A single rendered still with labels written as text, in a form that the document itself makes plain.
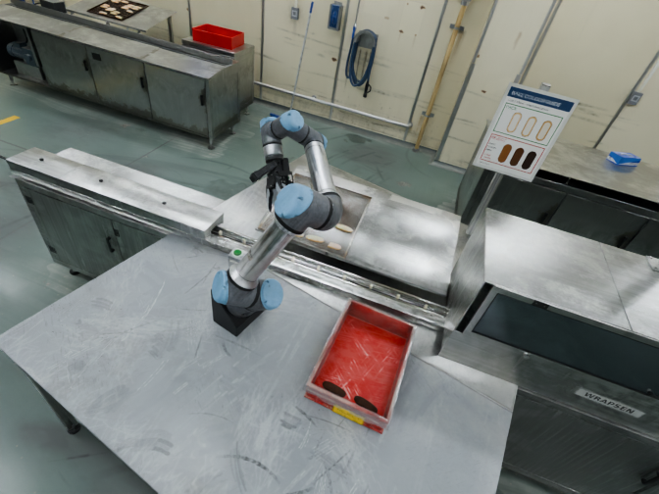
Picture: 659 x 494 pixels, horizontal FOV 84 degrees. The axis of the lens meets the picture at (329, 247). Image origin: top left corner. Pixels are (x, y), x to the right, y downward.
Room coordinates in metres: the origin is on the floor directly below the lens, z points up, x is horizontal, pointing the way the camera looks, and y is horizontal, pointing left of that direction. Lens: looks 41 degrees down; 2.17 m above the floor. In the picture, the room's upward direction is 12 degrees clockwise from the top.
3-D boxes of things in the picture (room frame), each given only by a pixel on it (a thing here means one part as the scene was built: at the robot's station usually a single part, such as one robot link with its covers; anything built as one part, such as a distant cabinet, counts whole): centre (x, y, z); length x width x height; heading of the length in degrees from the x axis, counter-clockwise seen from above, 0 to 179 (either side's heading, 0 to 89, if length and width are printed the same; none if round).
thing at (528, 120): (1.94, -0.86, 1.50); 0.33 x 0.01 x 0.45; 77
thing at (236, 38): (4.82, 1.82, 0.94); 0.51 x 0.36 x 0.13; 82
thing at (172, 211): (1.58, 1.23, 0.89); 1.25 x 0.18 x 0.09; 78
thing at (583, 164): (3.09, -2.12, 0.51); 1.93 x 1.05 x 1.02; 78
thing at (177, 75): (4.62, 2.88, 0.51); 3.00 x 1.26 x 1.03; 78
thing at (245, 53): (4.82, 1.82, 0.44); 0.70 x 0.55 x 0.87; 78
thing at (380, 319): (0.86, -0.23, 0.88); 0.49 x 0.34 x 0.10; 165
